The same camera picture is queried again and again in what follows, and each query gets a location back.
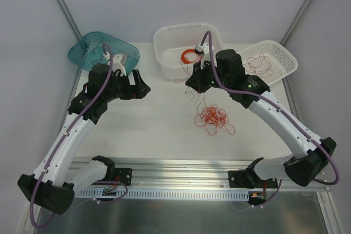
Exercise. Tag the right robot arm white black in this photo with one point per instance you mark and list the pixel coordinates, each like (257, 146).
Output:
(310, 153)

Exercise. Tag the white perforated plastic basket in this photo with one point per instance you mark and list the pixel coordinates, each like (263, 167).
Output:
(269, 61)

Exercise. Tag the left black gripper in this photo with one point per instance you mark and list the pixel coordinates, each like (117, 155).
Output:
(132, 85)

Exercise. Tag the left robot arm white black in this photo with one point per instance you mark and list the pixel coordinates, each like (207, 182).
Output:
(50, 186)

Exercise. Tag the aluminium frame post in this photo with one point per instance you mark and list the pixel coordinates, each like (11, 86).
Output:
(48, 78)
(304, 87)

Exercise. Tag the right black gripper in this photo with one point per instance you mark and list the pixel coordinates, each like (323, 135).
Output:
(199, 78)

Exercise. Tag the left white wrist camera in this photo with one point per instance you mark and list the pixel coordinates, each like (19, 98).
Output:
(118, 63)

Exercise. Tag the right aluminium frame post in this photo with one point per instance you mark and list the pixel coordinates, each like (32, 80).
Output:
(304, 87)

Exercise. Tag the white slotted cable duct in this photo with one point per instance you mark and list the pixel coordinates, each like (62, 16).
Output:
(171, 194)

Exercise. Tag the white solid plastic tub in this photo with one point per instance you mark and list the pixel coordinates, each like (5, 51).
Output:
(170, 42)

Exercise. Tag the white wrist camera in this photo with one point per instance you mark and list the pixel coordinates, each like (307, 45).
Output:
(204, 52)
(118, 63)

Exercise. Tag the aluminium mounting rail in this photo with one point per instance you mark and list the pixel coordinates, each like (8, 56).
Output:
(180, 174)

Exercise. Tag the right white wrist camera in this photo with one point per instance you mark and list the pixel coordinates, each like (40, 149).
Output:
(204, 52)

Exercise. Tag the teal transparent plastic bin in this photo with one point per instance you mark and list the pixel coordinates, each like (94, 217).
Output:
(89, 51)

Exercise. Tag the ball of wires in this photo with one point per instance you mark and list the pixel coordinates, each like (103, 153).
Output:
(213, 118)

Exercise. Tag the left aluminium frame post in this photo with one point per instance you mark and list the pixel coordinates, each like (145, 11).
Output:
(48, 78)

